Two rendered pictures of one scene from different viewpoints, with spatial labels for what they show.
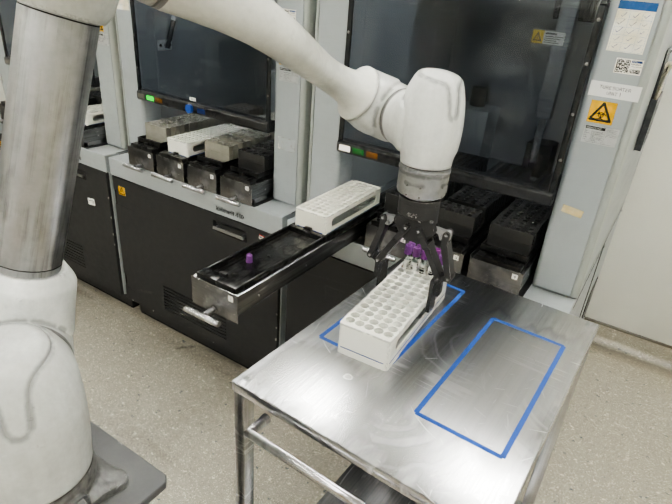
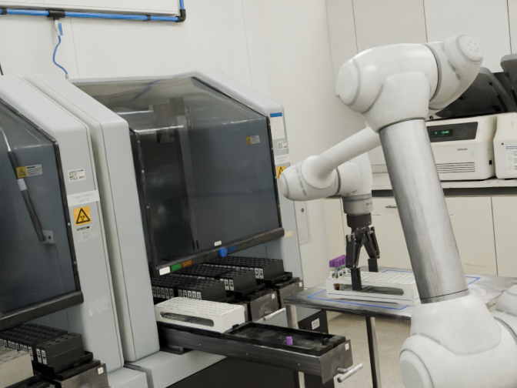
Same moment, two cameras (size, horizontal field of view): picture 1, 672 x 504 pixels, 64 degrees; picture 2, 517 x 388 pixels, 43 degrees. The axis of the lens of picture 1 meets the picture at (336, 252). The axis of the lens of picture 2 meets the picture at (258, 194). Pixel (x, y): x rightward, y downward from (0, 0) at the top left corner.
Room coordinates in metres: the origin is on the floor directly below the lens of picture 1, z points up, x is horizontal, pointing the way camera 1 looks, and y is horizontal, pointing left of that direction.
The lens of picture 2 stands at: (0.80, 1.84, 1.39)
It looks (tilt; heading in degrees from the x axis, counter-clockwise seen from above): 6 degrees down; 281
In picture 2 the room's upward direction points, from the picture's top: 7 degrees counter-clockwise
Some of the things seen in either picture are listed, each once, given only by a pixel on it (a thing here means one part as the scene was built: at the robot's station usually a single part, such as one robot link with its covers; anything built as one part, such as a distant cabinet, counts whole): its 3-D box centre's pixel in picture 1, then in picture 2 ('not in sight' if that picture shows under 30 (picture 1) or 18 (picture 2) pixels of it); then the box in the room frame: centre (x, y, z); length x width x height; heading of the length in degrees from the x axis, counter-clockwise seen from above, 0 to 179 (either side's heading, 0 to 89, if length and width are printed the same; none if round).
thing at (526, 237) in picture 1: (510, 238); (271, 270); (1.25, -0.44, 0.85); 0.12 x 0.02 x 0.06; 58
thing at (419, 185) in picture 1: (422, 179); (357, 204); (0.91, -0.14, 1.11); 0.09 x 0.09 x 0.06
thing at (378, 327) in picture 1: (397, 308); (375, 286); (0.88, -0.13, 0.85); 0.30 x 0.10 x 0.06; 152
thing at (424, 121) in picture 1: (427, 116); (349, 169); (0.92, -0.14, 1.21); 0.13 x 0.11 x 0.16; 32
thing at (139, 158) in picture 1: (205, 139); not in sight; (2.13, 0.57, 0.78); 0.73 x 0.14 x 0.09; 149
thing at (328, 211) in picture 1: (340, 207); (198, 316); (1.41, 0.00, 0.83); 0.30 x 0.10 x 0.06; 149
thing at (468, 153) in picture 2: not in sight; (460, 124); (0.34, -2.39, 1.22); 0.62 x 0.56 x 0.64; 57
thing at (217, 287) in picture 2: (403, 206); (211, 293); (1.41, -0.18, 0.85); 0.12 x 0.02 x 0.06; 60
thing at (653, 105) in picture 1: (657, 97); not in sight; (1.47, -0.81, 1.19); 0.17 x 0.02 x 0.25; 149
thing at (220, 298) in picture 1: (301, 245); (244, 340); (1.25, 0.09, 0.78); 0.73 x 0.14 x 0.09; 149
